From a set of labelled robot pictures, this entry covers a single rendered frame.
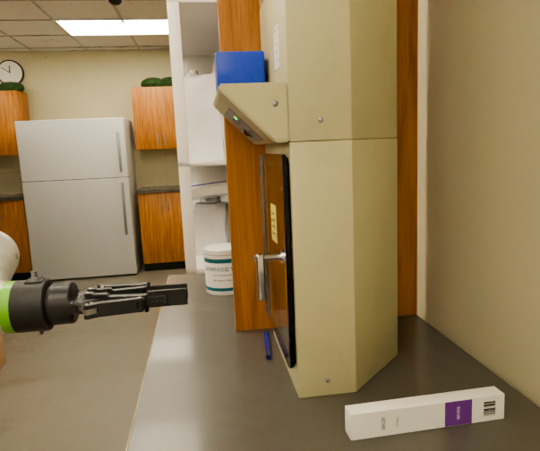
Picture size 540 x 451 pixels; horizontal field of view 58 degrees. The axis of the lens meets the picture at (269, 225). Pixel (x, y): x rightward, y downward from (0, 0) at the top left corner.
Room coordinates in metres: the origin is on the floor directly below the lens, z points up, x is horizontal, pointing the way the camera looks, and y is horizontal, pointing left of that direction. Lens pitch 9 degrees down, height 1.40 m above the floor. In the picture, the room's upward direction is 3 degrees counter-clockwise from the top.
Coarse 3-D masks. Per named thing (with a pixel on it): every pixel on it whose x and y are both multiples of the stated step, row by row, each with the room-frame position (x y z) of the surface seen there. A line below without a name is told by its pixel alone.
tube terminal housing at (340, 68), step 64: (320, 0) 0.86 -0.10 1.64; (384, 0) 0.98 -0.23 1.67; (320, 64) 0.86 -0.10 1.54; (384, 64) 0.97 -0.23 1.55; (320, 128) 0.86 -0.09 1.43; (384, 128) 0.97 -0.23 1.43; (320, 192) 0.86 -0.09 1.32; (384, 192) 0.97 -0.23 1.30; (320, 256) 0.86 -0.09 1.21; (384, 256) 0.97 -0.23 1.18; (320, 320) 0.86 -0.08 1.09; (384, 320) 0.97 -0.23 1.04; (320, 384) 0.86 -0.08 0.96
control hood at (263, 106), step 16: (224, 96) 0.85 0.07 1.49; (240, 96) 0.84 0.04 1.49; (256, 96) 0.84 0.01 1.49; (272, 96) 0.85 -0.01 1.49; (224, 112) 1.07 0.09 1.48; (240, 112) 0.86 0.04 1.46; (256, 112) 0.84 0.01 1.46; (272, 112) 0.85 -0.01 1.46; (256, 128) 0.88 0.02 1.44; (272, 128) 0.85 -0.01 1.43; (288, 128) 0.85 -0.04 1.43; (256, 144) 1.14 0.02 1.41
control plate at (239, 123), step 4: (228, 112) 0.99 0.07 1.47; (232, 112) 0.95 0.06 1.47; (228, 116) 1.07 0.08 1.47; (232, 116) 1.01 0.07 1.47; (236, 116) 0.95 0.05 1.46; (232, 120) 1.07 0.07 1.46; (236, 120) 1.00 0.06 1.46; (240, 120) 0.96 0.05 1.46; (236, 124) 1.08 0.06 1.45; (240, 124) 1.02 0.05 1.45; (244, 124) 0.96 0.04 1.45; (240, 128) 1.08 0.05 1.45; (244, 128) 1.01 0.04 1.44; (248, 128) 0.96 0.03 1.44; (252, 132) 0.98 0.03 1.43; (248, 136) 1.10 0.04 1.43; (252, 136) 1.04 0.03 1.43; (256, 136) 0.97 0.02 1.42; (252, 140) 1.12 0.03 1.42; (256, 140) 1.04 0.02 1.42
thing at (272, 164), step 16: (272, 160) 0.97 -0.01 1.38; (272, 176) 0.98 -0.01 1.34; (272, 192) 0.99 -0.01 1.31; (288, 224) 0.86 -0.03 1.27; (272, 240) 1.02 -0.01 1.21; (288, 240) 0.86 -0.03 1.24; (288, 256) 0.86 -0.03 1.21; (272, 272) 1.05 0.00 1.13; (288, 272) 0.86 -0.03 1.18; (272, 288) 1.06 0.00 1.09; (288, 288) 0.86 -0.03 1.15; (272, 304) 1.07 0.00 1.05; (288, 304) 0.86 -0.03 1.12; (272, 320) 1.08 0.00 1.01; (288, 320) 0.86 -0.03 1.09; (288, 336) 0.86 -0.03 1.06; (288, 352) 0.87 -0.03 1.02
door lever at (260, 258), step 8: (256, 256) 0.89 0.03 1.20; (264, 256) 0.89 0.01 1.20; (272, 256) 0.89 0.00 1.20; (280, 256) 0.89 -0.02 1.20; (256, 264) 0.89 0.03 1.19; (264, 264) 0.89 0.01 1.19; (256, 272) 0.89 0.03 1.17; (264, 272) 0.89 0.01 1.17; (256, 280) 0.90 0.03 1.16; (264, 280) 0.89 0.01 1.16; (264, 288) 0.89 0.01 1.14; (264, 296) 0.89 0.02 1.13
